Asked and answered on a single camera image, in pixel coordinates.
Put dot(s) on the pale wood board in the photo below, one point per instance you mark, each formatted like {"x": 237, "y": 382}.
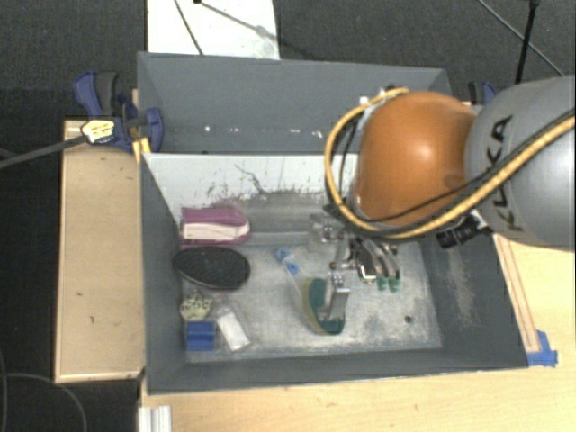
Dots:
{"x": 101, "y": 250}

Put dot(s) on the green and yellow sponge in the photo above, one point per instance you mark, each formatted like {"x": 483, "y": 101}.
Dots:
{"x": 317, "y": 293}

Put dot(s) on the grey metal bin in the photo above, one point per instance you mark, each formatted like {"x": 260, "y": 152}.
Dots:
{"x": 279, "y": 101}

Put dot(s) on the clear packet with white insert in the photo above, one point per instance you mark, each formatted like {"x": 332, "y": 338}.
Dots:
{"x": 232, "y": 330}

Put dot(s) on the blue block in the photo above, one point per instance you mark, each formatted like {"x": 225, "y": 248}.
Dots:
{"x": 200, "y": 335}

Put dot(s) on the black oval brush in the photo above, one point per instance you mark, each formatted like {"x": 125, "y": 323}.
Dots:
{"x": 210, "y": 268}

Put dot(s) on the cream spotted toy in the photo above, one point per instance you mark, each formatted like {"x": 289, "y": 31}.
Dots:
{"x": 195, "y": 305}

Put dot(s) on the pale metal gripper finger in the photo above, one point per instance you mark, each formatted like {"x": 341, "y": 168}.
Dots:
{"x": 325, "y": 234}
{"x": 336, "y": 299}

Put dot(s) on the clear tube with blue cap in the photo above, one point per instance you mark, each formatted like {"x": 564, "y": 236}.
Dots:
{"x": 288, "y": 263}

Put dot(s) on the black cylinder on white bracket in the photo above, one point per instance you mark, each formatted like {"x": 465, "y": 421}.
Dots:
{"x": 459, "y": 233}

